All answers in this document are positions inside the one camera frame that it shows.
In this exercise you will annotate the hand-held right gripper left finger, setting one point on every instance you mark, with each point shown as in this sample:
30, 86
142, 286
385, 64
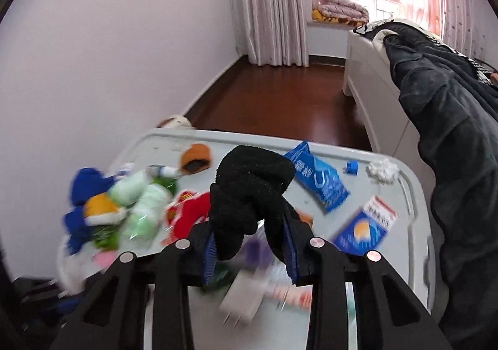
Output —
210, 256

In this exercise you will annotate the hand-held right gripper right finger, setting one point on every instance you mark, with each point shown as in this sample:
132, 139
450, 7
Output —
290, 256

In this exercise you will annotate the red knit doll costume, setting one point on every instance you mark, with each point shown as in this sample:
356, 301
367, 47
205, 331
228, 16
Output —
186, 213

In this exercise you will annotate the black knit sock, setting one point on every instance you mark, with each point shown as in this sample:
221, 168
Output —
249, 186

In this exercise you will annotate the orange and white plush toy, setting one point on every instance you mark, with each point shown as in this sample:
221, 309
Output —
100, 210

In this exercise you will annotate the purple round lid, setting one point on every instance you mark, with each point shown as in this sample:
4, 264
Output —
256, 252

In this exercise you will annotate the pink white tube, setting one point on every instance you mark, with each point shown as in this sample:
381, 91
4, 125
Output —
291, 291

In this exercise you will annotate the white charger plug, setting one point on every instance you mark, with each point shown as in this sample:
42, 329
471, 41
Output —
241, 301

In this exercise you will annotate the light green tissue pack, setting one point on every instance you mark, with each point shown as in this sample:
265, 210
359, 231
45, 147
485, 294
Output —
148, 212

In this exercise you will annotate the blue white medicine box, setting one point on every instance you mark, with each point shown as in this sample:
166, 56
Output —
365, 229

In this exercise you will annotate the blue plastic packet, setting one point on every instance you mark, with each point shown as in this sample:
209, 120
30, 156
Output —
319, 178

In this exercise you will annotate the green foil wrapper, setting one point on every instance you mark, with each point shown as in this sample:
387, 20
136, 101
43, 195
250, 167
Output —
165, 181
105, 238

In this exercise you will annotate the small white bottle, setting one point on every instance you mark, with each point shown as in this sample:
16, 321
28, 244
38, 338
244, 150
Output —
167, 170

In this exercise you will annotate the orange brown knit hat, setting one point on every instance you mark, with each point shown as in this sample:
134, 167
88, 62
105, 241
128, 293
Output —
196, 157

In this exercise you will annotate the pink eraser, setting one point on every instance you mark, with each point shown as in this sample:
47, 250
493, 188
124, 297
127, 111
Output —
105, 259

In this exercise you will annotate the green cylindrical roll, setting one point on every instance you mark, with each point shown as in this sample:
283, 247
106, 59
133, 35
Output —
130, 186

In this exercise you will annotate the blue bottle cap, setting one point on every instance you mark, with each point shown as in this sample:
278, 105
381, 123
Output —
352, 167

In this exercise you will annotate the white plastic table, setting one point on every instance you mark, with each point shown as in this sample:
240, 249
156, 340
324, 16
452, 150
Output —
272, 140

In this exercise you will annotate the white crumpled tissue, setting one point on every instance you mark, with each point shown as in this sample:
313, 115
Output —
383, 171

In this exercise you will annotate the white brown floor object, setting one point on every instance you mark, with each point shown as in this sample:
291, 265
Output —
177, 122

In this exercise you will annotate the blue knit cloth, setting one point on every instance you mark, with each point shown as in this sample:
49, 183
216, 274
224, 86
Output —
83, 188

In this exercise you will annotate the black bag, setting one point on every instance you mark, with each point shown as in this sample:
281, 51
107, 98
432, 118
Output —
35, 295

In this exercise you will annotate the dark padded jacket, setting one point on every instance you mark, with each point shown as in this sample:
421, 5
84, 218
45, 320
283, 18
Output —
447, 140

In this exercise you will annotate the yellow black cloth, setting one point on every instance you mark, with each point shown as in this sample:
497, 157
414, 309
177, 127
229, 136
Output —
326, 17

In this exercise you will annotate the folded pink blanket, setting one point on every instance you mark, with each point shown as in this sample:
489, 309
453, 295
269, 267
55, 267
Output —
344, 6

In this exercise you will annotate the black white checkered cloth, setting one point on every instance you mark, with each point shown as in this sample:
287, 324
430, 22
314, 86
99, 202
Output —
478, 68

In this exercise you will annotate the white bed frame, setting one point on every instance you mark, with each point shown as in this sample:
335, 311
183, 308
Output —
369, 93

